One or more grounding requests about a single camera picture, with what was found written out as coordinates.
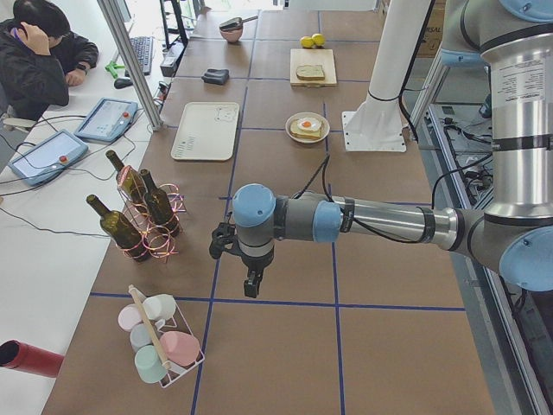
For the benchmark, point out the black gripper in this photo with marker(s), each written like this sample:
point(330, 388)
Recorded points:
point(256, 264)

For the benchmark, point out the bread slice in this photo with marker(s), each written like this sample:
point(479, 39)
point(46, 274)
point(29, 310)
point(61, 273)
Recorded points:
point(310, 72)
point(296, 132)

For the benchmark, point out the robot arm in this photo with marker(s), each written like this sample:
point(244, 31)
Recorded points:
point(513, 235)

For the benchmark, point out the cream bear tray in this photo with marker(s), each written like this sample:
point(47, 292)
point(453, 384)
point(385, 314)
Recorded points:
point(206, 132)

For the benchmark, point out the white cup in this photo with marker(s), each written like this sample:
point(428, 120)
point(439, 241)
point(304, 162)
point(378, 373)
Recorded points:
point(161, 306)

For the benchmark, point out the salmon pink cup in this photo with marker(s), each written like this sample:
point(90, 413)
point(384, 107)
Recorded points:
point(181, 348)

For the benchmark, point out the green wine bottle middle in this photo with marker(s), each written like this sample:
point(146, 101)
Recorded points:
point(157, 202)

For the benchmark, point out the green wine bottle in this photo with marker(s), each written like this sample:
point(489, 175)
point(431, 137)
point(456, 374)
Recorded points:
point(157, 202)
point(120, 229)
point(129, 182)

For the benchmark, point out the grey cup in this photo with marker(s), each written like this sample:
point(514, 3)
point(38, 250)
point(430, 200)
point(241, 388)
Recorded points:
point(139, 337)

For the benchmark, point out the light pink cup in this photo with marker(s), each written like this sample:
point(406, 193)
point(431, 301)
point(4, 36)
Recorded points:
point(129, 317)

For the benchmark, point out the mint green cup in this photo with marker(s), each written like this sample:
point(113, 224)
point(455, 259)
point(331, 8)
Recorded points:
point(149, 366)

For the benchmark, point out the green wine bottle front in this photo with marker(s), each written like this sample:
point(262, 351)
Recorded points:
point(120, 229)

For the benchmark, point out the green wine bottle back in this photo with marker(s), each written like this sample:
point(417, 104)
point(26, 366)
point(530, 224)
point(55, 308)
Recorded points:
point(129, 182)

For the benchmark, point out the bread slice on plate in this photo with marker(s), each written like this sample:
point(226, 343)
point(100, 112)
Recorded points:
point(296, 132)

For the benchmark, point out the white round plate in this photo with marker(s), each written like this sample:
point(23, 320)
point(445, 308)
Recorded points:
point(324, 130)

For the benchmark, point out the grey folded cloth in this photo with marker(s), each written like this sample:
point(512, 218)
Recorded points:
point(216, 76)

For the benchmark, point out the far teach pendant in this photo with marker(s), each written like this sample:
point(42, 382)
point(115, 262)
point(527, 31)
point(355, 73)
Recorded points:
point(107, 121)

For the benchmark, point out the teach pendant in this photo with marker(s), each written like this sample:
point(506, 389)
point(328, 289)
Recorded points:
point(46, 160)
point(107, 121)

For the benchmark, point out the wooden cutting board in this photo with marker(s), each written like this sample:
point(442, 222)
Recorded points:
point(314, 56)

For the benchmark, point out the near teach pendant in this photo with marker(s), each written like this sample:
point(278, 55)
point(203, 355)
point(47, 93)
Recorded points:
point(46, 160)

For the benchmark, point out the black computer mouse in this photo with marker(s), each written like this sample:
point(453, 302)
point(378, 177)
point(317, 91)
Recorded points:
point(121, 83)

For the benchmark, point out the yellow lemon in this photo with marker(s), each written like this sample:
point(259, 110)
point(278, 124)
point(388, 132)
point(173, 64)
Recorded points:
point(318, 39)
point(307, 42)

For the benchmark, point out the red cylinder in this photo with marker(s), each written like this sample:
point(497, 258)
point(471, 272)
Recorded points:
point(30, 359)

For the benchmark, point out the pink bowl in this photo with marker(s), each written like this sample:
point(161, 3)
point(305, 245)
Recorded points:
point(232, 35)

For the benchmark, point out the green tool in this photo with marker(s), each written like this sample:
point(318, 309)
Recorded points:
point(112, 68)

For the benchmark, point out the black keyboard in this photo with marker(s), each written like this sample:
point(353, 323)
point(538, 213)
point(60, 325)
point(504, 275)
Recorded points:
point(143, 47)

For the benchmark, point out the seated person in black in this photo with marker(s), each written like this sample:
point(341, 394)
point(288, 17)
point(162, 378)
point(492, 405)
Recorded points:
point(41, 58)

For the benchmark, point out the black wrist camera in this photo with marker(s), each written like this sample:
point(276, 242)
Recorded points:
point(223, 240)

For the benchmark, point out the white wire cup rack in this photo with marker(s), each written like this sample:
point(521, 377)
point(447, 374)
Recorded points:
point(156, 329)

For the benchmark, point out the copper wire bottle rack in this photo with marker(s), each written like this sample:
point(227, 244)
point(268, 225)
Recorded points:
point(157, 239)

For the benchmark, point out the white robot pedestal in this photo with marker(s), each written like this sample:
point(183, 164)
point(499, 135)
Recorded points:
point(377, 126)

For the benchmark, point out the aluminium frame post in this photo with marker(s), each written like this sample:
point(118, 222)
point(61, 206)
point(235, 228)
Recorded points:
point(115, 22)

